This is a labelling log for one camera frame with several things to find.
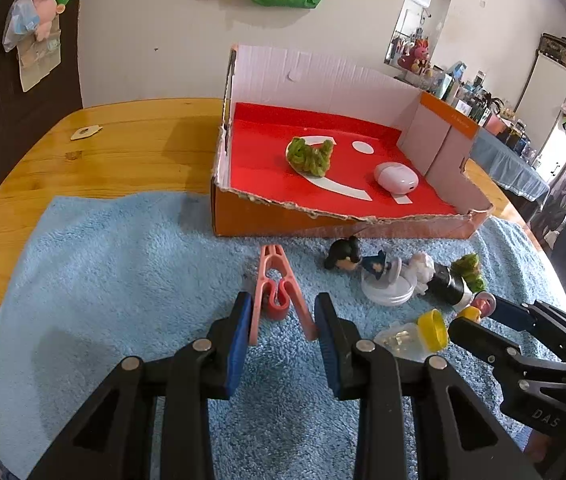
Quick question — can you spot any dark patterned bag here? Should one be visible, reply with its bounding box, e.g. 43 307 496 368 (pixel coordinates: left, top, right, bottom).
537 33 566 77

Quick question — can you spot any clear jar with yellow lid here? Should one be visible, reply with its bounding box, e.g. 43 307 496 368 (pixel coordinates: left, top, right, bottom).
374 310 450 362

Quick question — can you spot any yellow-haired pink doll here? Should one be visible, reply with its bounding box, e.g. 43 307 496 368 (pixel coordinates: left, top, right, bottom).
455 291 498 323

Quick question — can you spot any green yarn scrunchie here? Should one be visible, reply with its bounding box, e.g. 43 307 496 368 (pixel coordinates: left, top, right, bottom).
450 253 484 292
286 136 336 178

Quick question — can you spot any black-haired blue figurine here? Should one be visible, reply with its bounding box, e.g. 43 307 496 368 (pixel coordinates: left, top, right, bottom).
324 236 404 282

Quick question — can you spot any pink clothespin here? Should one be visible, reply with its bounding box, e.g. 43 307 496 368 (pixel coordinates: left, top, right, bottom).
248 244 320 345

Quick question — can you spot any pink earbud case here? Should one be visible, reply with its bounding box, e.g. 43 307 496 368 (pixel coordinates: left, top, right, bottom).
374 161 420 192

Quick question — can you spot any row of cosmetic bottles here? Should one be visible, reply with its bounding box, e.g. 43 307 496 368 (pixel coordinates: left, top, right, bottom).
428 61 536 157

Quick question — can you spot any white roll with black band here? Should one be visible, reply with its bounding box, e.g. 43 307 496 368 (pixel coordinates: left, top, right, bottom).
409 252 474 311

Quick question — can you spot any round clear figurine base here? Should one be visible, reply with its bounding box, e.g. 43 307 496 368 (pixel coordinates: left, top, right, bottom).
361 261 416 306

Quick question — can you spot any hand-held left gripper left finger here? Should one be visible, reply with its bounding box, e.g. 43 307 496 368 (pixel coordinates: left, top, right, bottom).
28 292 254 480

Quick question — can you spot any white wardrobe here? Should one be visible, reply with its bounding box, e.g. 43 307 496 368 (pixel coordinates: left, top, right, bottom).
513 52 566 183

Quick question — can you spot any wall mirror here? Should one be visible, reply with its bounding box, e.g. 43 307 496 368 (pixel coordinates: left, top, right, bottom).
384 0 458 81

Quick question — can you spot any light blue towel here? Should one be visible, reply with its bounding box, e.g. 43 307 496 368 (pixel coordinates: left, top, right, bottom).
0 192 564 480

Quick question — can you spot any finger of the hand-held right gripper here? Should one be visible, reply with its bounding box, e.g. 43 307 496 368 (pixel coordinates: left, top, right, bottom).
449 317 566 392
493 296 566 346

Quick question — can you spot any pink rabbit plush toy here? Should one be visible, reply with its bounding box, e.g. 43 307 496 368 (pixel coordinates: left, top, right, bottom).
397 39 434 74

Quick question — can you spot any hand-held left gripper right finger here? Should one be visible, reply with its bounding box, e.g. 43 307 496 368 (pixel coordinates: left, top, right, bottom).
314 292 544 480

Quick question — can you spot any clear plastic bag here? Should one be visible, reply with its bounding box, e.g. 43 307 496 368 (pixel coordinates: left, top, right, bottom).
3 0 40 53

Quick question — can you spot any orange cardboard box red floor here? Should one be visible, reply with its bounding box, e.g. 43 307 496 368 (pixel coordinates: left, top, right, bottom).
210 44 494 239

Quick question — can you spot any dresser with blue cloth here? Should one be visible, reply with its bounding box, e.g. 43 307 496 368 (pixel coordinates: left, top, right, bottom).
472 127 551 207

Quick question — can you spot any person's right hand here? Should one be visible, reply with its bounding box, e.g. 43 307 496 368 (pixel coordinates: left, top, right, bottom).
525 432 558 467

